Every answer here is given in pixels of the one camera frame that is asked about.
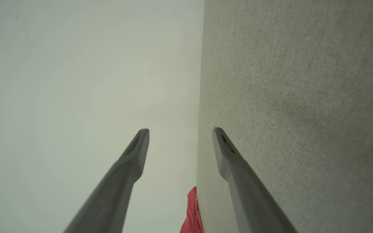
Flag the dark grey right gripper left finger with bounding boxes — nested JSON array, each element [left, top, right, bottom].
[[63, 128, 150, 233]]

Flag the grey fabric sofa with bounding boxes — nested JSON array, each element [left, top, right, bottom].
[[196, 0, 373, 233]]

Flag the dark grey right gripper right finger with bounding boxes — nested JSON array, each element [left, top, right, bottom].
[[212, 127, 299, 233]]

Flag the red basketball jersey number 23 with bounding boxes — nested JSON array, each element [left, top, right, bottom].
[[179, 186, 204, 233]]

